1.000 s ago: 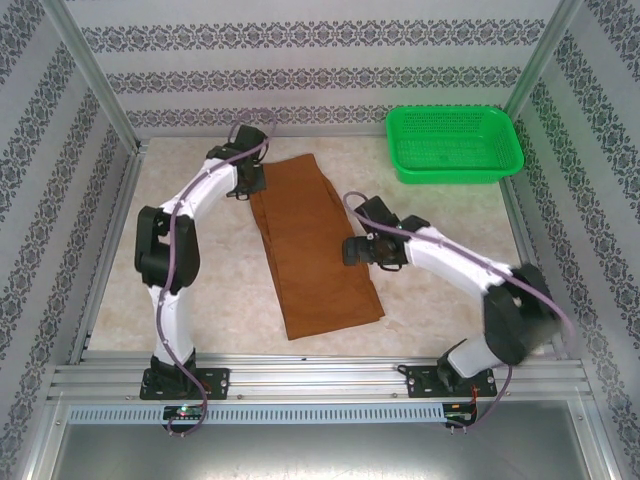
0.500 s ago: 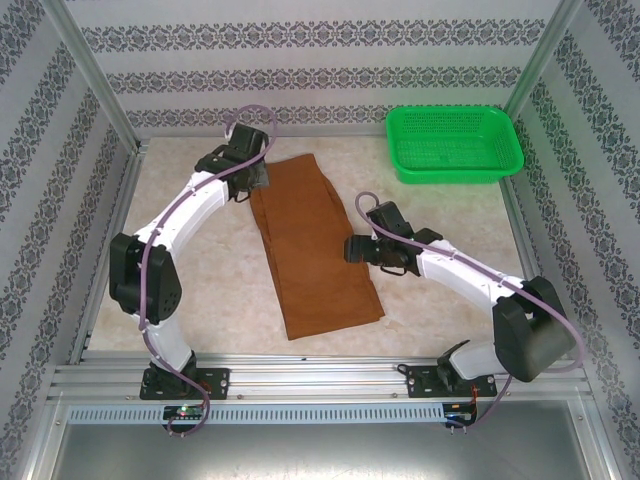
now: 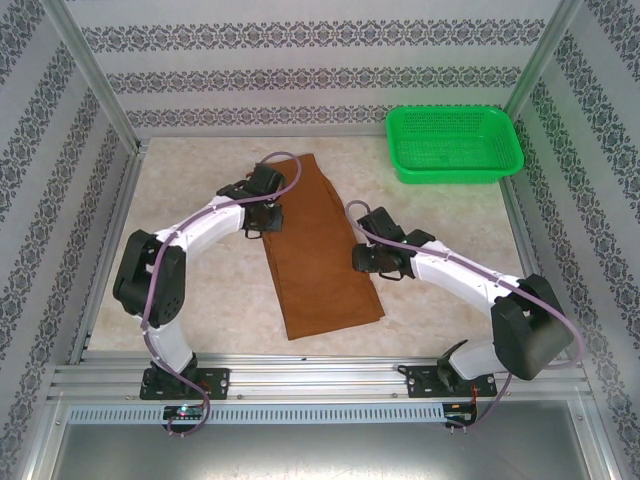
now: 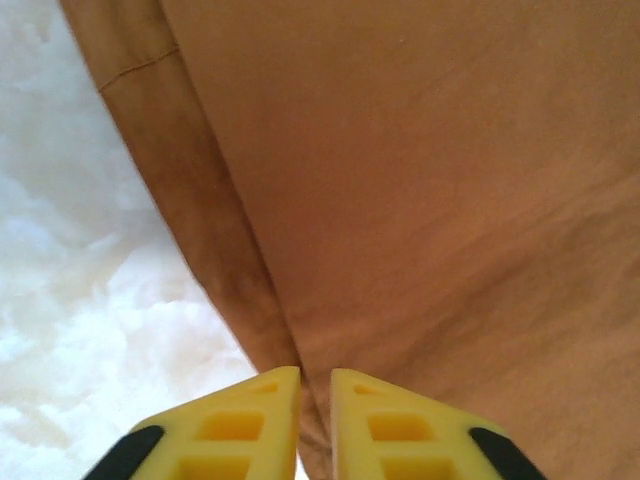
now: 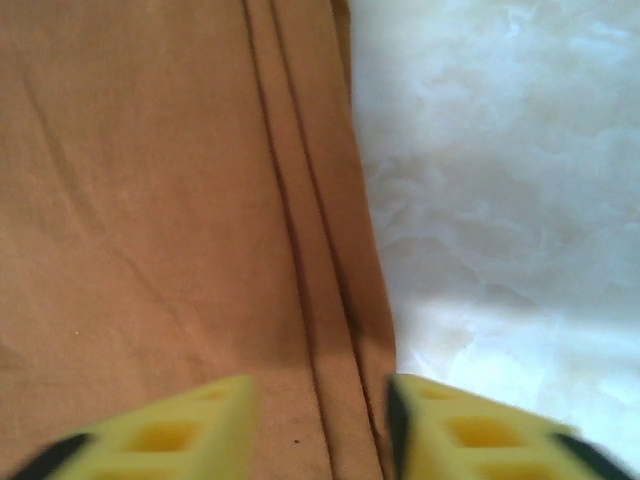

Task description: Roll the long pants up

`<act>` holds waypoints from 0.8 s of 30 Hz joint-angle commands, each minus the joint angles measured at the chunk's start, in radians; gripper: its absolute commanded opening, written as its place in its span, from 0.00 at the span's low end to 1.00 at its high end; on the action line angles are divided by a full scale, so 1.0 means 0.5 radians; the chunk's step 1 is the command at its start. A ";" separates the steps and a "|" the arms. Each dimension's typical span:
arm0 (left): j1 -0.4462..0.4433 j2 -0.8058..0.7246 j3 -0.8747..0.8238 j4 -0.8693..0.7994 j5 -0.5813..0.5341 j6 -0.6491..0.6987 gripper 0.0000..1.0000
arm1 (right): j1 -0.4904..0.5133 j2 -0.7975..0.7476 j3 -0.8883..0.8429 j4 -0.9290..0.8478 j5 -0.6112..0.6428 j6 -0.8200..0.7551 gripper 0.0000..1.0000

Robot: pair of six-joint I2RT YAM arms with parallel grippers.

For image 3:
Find brown long pants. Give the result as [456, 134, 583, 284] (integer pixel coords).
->
[262, 152, 386, 342]

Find green plastic mesh basket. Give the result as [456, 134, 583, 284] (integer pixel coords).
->
[385, 105, 525, 186]

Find right small circuit board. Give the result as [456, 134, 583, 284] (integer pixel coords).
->
[444, 402, 477, 426]

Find small circuit board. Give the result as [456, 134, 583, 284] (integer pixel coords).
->
[163, 404, 206, 420]
[444, 402, 477, 426]

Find steel sheet shelf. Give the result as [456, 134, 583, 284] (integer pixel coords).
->
[29, 399, 614, 480]

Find left small circuit board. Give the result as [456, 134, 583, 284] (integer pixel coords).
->
[163, 404, 206, 420]

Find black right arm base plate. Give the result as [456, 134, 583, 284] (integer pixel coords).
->
[398, 363, 499, 400]

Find right aluminium side rail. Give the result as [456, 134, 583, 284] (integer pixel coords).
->
[499, 177, 571, 361]

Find aluminium side rail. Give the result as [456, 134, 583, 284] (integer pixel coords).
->
[68, 139, 149, 364]
[499, 177, 571, 361]

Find long aluminium mounting rail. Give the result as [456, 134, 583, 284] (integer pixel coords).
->
[47, 352, 587, 402]

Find left aluminium side rail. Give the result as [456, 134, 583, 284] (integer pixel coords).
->
[68, 139, 149, 364]

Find grey slotted cable duct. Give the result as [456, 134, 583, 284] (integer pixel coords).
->
[67, 403, 447, 425]

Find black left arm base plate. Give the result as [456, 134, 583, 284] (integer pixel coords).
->
[139, 367, 231, 401]

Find left aluminium corner post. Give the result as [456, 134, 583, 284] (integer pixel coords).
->
[43, 0, 142, 151]

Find aluminium corner post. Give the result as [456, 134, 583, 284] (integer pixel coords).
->
[43, 0, 142, 151]
[502, 0, 585, 121]

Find right aluminium corner post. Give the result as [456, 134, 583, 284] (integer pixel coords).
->
[502, 0, 585, 121]

